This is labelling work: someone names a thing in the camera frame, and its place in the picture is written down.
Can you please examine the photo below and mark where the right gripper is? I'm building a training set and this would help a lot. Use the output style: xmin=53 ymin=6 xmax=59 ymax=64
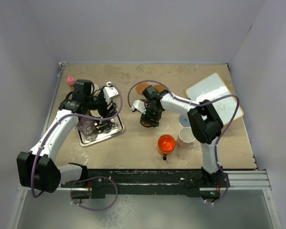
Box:
xmin=141 ymin=103 xmax=163 ymax=127

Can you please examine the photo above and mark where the orange black face coaster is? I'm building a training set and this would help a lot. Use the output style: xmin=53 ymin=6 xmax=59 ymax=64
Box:
xmin=140 ymin=119 xmax=153 ymax=128

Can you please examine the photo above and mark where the silver metal tray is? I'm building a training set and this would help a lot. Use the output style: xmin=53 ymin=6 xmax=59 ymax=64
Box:
xmin=76 ymin=114 xmax=125 ymax=147

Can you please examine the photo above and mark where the blue face coaster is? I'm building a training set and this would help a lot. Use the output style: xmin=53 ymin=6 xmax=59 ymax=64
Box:
xmin=179 ymin=115 xmax=190 ymax=127

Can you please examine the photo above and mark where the pink mug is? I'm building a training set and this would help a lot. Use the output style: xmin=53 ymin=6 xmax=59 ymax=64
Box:
xmin=176 ymin=127 xmax=195 ymax=148

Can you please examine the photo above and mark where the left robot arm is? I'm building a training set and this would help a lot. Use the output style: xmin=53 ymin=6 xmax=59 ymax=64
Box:
xmin=16 ymin=80 xmax=121 ymax=198

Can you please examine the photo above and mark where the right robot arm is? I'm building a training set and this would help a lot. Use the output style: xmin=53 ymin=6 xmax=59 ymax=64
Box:
xmin=133 ymin=85 xmax=230 ymax=187

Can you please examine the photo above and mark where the black and white mug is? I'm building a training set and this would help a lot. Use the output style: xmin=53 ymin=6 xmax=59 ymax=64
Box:
xmin=89 ymin=110 xmax=101 ymax=118

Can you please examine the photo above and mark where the orange mug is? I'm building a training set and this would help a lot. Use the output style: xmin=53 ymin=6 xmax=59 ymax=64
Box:
xmin=157 ymin=135 xmax=176 ymax=161

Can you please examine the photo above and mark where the pink cap bottle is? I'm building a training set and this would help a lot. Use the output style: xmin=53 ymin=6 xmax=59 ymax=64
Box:
xmin=66 ymin=75 xmax=75 ymax=88

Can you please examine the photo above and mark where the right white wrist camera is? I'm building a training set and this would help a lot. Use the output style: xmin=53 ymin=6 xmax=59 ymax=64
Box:
xmin=130 ymin=100 xmax=146 ymax=114

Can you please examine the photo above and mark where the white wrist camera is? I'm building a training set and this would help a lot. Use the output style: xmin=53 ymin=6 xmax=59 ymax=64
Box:
xmin=102 ymin=82 xmax=120 ymax=104
xmin=130 ymin=100 xmax=146 ymax=114

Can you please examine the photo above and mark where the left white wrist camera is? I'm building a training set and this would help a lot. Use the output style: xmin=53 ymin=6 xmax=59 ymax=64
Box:
xmin=102 ymin=82 xmax=120 ymax=104

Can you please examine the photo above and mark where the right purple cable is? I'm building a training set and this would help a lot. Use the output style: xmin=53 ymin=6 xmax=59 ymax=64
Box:
xmin=127 ymin=80 xmax=240 ymax=206

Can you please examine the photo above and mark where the purple cable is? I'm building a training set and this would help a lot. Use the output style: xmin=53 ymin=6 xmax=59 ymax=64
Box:
xmin=31 ymin=82 xmax=123 ymax=212
xmin=127 ymin=80 xmax=240 ymax=206

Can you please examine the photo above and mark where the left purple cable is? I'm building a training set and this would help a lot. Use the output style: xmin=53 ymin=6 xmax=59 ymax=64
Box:
xmin=31 ymin=82 xmax=123 ymax=212

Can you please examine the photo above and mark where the white board wooden frame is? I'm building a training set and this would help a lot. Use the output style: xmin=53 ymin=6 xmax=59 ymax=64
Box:
xmin=185 ymin=73 xmax=237 ymax=125

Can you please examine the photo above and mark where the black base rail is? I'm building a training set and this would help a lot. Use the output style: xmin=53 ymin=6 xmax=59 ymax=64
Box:
xmin=62 ymin=169 xmax=230 ymax=198

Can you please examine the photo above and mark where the aluminium frame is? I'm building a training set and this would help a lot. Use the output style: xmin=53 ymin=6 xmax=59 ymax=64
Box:
xmin=12 ymin=63 xmax=281 ymax=229

